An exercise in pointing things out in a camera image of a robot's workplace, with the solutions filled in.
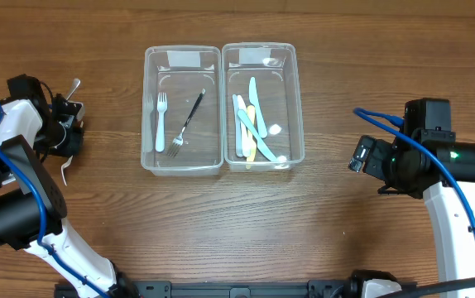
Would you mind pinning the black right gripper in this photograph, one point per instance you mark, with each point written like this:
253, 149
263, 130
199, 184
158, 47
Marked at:
372, 158

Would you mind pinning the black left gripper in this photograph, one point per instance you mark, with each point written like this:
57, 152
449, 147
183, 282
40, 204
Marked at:
70, 127

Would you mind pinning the long silver metal fork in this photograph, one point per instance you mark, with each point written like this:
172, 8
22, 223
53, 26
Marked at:
75, 85

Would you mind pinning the white plastic fork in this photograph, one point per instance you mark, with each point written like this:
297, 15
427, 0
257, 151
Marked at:
160, 130
64, 168

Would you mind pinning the black handled metal fork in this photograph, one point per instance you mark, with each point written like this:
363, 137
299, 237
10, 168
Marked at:
179, 140

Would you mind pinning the yellow plastic knife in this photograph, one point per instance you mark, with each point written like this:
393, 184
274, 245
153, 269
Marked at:
251, 113

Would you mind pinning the mint green plastic knife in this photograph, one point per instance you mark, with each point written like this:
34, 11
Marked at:
254, 100

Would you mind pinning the light blue plastic knife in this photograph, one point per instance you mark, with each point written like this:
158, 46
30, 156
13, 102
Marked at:
238, 135

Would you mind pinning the pale teal plastic knife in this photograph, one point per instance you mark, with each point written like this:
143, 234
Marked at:
261, 145

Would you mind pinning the cream white plastic knife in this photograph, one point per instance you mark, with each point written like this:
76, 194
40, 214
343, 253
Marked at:
246, 150

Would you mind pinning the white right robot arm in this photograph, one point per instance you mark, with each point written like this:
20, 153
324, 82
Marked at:
425, 161

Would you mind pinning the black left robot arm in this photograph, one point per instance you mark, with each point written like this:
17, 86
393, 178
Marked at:
35, 124

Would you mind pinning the left clear plastic container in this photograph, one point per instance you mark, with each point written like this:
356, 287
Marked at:
182, 71

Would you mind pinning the clear plastic container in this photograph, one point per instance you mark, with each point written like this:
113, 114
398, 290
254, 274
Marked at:
182, 71
274, 65

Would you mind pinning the right clear plastic container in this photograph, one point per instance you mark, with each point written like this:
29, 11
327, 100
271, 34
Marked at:
274, 65

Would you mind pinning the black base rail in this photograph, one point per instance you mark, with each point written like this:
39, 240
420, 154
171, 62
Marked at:
350, 287

